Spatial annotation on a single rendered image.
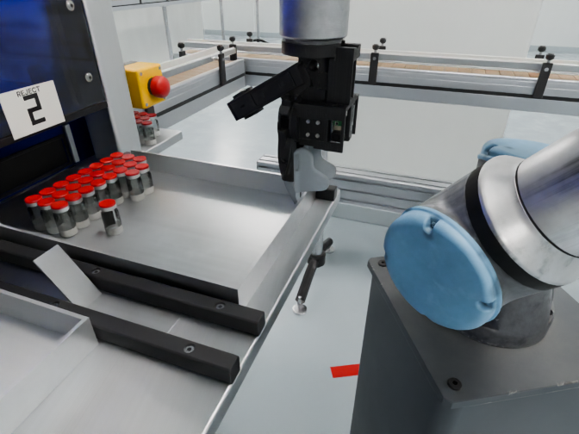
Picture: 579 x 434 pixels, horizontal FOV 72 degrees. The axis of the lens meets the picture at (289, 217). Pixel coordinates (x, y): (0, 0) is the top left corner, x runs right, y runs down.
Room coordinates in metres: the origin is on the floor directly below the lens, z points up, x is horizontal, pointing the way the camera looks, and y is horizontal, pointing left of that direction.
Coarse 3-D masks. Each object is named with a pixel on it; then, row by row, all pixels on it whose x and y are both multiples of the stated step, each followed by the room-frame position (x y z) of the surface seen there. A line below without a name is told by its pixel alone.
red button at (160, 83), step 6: (156, 78) 0.76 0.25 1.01; (162, 78) 0.77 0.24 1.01; (150, 84) 0.76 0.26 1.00; (156, 84) 0.75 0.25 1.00; (162, 84) 0.76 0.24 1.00; (168, 84) 0.77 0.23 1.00; (156, 90) 0.75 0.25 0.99; (162, 90) 0.76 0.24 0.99; (168, 90) 0.77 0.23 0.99; (156, 96) 0.76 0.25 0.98; (162, 96) 0.76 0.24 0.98
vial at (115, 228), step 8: (104, 208) 0.44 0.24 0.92; (112, 208) 0.44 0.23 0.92; (104, 216) 0.44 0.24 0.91; (112, 216) 0.44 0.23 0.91; (120, 216) 0.45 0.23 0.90; (104, 224) 0.44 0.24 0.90; (112, 224) 0.44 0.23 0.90; (120, 224) 0.44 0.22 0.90; (112, 232) 0.43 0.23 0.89; (120, 232) 0.44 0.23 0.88
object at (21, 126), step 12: (36, 84) 0.56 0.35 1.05; (48, 84) 0.58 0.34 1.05; (0, 96) 0.51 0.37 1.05; (12, 96) 0.52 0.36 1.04; (48, 96) 0.57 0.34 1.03; (12, 108) 0.52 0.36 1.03; (24, 108) 0.53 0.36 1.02; (48, 108) 0.56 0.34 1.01; (60, 108) 0.58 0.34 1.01; (12, 120) 0.51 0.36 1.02; (24, 120) 0.53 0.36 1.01; (48, 120) 0.56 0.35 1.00; (60, 120) 0.58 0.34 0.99; (12, 132) 0.51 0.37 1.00; (24, 132) 0.52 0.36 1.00
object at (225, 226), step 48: (192, 192) 0.56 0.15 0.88; (240, 192) 0.56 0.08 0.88; (288, 192) 0.55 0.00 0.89; (48, 240) 0.38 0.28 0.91; (96, 240) 0.43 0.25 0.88; (144, 240) 0.43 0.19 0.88; (192, 240) 0.43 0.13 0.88; (240, 240) 0.43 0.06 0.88; (288, 240) 0.43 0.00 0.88; (192, 288) 0.31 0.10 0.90; (240, 288) 0.30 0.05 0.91
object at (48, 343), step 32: (0, 288) 0.30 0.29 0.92; (0, 320) 0.29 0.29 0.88; (32, 320) 0.28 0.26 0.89; (64, 320) 0.26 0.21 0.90; (0, 352) 0.25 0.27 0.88; (32, 352) 0.25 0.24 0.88; (64, 352) 0.23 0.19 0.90; (0, 384) 0.21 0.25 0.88; (32, 384) 0.20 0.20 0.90; (0, 416) 0.17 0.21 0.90
